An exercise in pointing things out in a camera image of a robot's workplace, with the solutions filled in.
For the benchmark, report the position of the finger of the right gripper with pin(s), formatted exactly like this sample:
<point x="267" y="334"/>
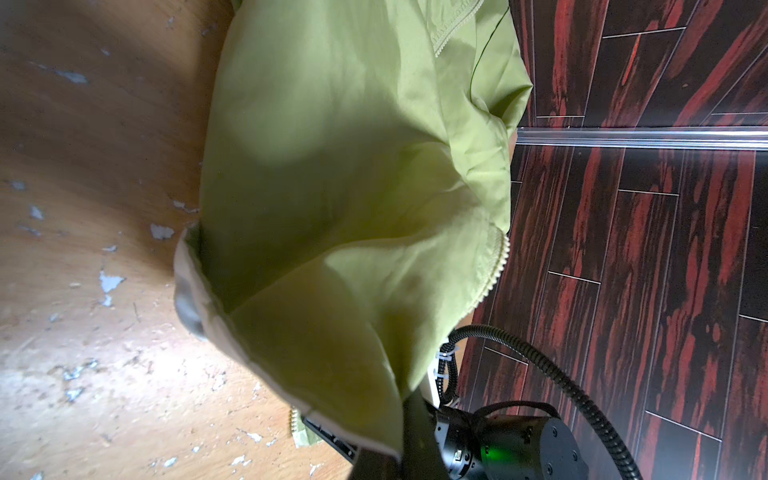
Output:
<point x="315" y="433"/>

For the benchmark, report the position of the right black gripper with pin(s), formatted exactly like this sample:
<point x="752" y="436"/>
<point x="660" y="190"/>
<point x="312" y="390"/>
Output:
<point x="507" y="440"/>

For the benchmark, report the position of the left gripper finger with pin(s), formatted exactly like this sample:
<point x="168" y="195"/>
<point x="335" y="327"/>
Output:
<point x="421" y="458"/>

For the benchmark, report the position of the green jacket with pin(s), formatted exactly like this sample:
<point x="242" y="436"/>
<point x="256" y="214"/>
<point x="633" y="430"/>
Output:
<point x="354" y="197"/>

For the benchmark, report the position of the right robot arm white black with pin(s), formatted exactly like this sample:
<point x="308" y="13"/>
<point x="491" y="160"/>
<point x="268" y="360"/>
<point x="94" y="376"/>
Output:
<point x="552" y="386"/>

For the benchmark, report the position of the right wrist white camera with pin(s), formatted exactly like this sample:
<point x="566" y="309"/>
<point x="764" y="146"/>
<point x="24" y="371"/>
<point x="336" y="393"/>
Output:
<point x="429" y="391"/>

